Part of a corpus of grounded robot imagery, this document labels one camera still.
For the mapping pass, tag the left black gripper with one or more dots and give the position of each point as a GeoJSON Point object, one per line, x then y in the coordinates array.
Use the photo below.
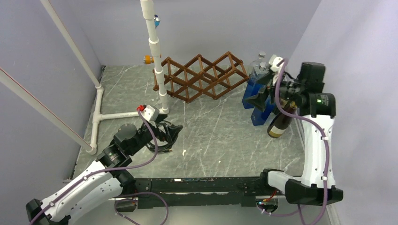
{"type": "Point", "coordinates": [160, 134]}

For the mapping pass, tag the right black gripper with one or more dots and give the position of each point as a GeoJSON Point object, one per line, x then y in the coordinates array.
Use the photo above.
{"type": "Point", "coordinates": [258, 100]}

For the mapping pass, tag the dark bottle gold cap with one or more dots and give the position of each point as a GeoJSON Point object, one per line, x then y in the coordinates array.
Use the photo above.
{"type": "Point", "coordinates": [281, 121]}

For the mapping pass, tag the blue glass bottle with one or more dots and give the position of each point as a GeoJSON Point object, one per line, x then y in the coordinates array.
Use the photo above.
{"type": "Point", "coordinates": [253, 87]}
{"type": "Point", "coordinates": [259, 117]}

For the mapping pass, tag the clear bottle red label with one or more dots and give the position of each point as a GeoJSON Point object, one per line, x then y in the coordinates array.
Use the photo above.
{"type": "Point", "coordinates": [258, 60]}

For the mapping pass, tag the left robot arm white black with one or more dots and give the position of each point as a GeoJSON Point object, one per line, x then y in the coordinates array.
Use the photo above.
{"type": "Point", "coordinates": [107, 176]}

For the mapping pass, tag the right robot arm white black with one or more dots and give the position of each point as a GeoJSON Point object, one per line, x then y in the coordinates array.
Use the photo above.
{"type": "Point", "coordinates": [303, 98]}

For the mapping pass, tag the brown wooden wine rack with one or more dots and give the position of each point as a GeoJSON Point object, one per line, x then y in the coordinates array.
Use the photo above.
{"type": "Point", "coordinates": [200, 76]}

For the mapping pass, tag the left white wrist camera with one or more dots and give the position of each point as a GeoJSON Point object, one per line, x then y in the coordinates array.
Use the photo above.
{"type": "Point", "coordinates": [148, 112]}

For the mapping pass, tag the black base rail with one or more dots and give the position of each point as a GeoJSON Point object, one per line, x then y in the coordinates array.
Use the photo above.
{"type": "Point", "coordinates": [205, 191]}

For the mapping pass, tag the white pvc pipe frame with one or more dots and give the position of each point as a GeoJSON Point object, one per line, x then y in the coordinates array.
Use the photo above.
{"type": "Point", "coordinates": [152, 20]}

